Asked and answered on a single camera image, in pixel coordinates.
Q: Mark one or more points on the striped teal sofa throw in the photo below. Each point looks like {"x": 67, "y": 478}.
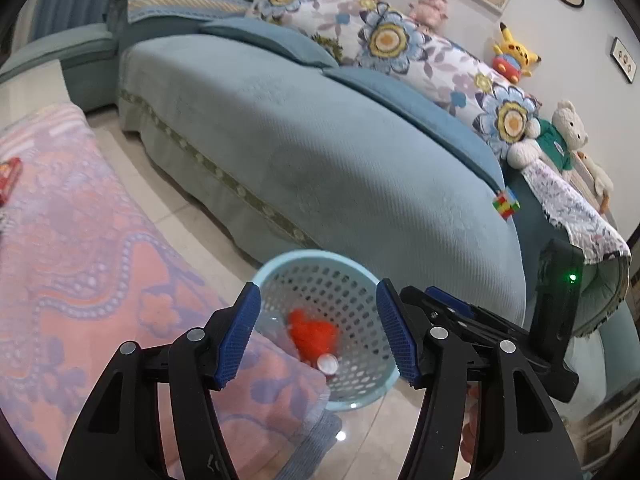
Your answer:
{"x": 185, "y": 5}

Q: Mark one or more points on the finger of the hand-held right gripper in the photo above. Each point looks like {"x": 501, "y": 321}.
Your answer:
{"x": 452, "y": 302}

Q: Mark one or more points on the light blue perforated plastic basket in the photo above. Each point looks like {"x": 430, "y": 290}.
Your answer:
{"x": 350, "y": 305}

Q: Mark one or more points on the red blue plush toy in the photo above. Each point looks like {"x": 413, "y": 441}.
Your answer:
{"x": 506, "y": 66}

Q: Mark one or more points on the floral armrest cloth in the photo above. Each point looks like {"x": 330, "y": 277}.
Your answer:
{"x": 575, "y": 215}

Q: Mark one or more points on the floral back cushion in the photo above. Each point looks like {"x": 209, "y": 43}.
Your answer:
{"x": 500, "y": 110}
{"x": 300, "y": 7}
{"x": 400, "y": 42}

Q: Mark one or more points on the red snack packet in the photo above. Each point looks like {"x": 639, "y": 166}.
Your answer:
{"x": 7, "y": 180}

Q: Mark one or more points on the teal fabric sofa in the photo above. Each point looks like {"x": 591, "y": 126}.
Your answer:
{"x": 280, "y": 150}

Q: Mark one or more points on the yellow mouse plush toy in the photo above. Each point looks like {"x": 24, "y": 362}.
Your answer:
{"x": 515, "y": 47}

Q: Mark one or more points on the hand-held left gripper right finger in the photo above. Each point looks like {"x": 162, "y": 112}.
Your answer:
{"x": 397, "y": 336}

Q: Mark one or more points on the small white bottle cap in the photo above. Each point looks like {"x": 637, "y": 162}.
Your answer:
{"x": 327, "y": 363}

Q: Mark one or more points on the pink plush toy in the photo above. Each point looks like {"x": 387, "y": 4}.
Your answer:
{"x": 430, "y": 7}

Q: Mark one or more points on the white cabinet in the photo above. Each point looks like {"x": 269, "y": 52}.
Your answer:
{"x": 607, "y": 432}

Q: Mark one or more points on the small black picture frame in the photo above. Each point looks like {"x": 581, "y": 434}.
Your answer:
{"x": 624, "y": 59}

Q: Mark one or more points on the pink patterned blanket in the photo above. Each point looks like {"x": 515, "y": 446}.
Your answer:
{"x": 100, "y": 270}

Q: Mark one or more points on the clear plastic packaging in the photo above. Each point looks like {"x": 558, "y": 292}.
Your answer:
{"x": 272, "y": 329}

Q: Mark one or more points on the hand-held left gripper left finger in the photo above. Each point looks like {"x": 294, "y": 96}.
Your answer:
{"x": 239, "y": 336}

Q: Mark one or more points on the white teddy bear green shirt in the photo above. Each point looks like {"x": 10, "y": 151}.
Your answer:
{"x": 562, "y": 132}

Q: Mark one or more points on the cream plush toy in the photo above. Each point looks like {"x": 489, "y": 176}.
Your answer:
{"x": 597, "y": 175}

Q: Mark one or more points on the colourful puzzle cube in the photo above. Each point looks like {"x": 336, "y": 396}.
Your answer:
{"x": 505, "y": 203}

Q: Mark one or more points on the dark blue seat cushion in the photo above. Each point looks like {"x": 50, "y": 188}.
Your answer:
{"x": 415, "y": 110}
{"x": 270, "y": 40}

